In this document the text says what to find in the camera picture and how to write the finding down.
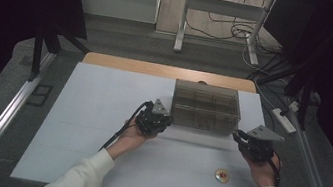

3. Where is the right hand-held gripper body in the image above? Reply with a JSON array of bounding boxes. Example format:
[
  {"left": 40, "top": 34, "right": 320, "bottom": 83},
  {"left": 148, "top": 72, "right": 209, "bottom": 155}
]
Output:
[{"left": 235, "top": 122, "right": 286, "bottom": 166}]

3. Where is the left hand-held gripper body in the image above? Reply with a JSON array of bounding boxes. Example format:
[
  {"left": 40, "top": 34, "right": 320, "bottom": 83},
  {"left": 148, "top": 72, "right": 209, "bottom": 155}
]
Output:
[{"left": 133, "top": 95, "right": 172, "bottom": 139}]

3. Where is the person's right hand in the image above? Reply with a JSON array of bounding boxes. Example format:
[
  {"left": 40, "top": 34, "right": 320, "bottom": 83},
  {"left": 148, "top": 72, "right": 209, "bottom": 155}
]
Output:
[{"left": 236, "top": 147, "right": 284, "bottom": 187}]

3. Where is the person's left hand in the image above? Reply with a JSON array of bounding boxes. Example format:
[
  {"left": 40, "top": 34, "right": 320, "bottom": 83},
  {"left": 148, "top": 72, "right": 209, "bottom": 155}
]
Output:
[{"left": 113, "top": 116, "right": 160, "bottom": 166}]

